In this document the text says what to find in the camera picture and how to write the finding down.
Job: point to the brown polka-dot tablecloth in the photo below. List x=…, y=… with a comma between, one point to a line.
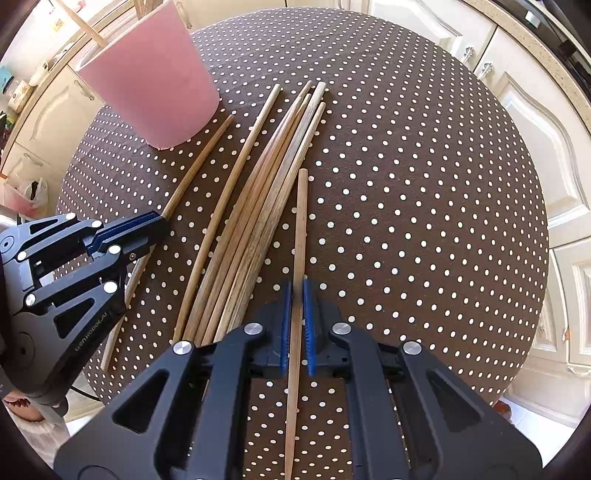
x=415, y=230

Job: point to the bundle of wooden chopsticks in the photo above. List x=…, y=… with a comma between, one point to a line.
x=90, y=27

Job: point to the pink cup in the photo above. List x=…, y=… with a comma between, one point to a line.
x=147, y=78

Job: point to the pile of wooden chopsticks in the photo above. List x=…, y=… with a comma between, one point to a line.
x=258, y=203

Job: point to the black glass gas cooktop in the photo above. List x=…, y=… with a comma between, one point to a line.
x=563, y=37

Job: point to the pink plastic bag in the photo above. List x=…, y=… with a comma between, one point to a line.
x=27, y=198

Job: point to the light blue box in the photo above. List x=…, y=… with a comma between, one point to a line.
x=5, y=74

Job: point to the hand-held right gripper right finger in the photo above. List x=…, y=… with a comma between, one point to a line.
x=309, y=332

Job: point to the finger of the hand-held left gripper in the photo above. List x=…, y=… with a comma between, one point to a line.
x=134, y=224
x=138, y=244

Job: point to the orange snack packet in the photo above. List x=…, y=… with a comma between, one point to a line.
x=503, y=410

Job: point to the thin wooden chopstick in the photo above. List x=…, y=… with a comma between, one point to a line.
x=301, y=221
x=198, y=166

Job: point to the person's left hand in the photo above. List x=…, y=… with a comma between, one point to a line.
x=27, y=410

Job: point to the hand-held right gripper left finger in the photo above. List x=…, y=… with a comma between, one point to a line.
x=286, y=332

